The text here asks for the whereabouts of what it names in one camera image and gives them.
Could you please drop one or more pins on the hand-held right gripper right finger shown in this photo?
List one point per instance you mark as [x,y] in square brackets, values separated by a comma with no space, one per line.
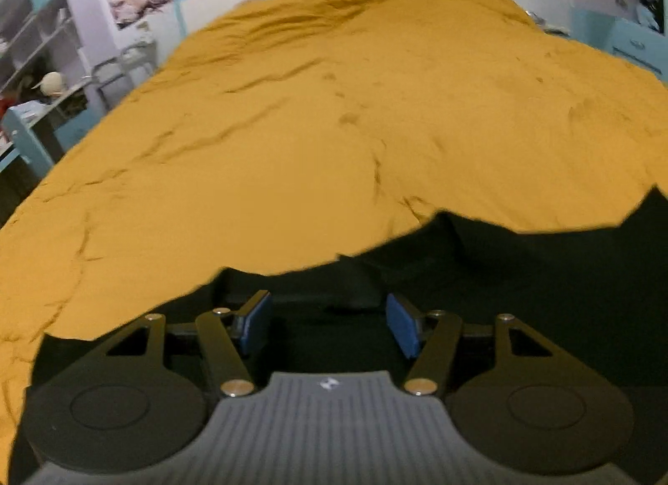
[404,326]

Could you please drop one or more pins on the yellow quilt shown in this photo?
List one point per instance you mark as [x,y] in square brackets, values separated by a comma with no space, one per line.
[313,125]

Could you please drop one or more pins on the white wall shelf unit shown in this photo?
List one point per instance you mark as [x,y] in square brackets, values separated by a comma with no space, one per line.
[31,20]

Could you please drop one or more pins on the white and blue desk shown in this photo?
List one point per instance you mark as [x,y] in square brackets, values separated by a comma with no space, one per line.
[78,122]

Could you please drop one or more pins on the cream round ball lamp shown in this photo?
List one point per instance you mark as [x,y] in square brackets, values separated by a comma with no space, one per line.
[53,83]

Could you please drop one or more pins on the blue chair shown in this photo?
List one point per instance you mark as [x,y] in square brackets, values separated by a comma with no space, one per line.
[26,140]

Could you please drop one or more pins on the black long-sleeve sweater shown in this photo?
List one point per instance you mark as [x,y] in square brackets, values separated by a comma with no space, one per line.
[522,281]

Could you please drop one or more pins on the white and blue wardrobe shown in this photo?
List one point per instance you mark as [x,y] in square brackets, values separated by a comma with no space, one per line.
[631,36]

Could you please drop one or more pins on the blue nightstand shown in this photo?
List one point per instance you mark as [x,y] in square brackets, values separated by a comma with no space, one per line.
[553,28]

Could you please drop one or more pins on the grey rolling cart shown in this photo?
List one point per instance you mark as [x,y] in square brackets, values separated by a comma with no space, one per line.
[122,70]

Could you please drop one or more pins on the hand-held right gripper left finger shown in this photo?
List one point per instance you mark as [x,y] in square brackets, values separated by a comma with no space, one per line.
[255,323]

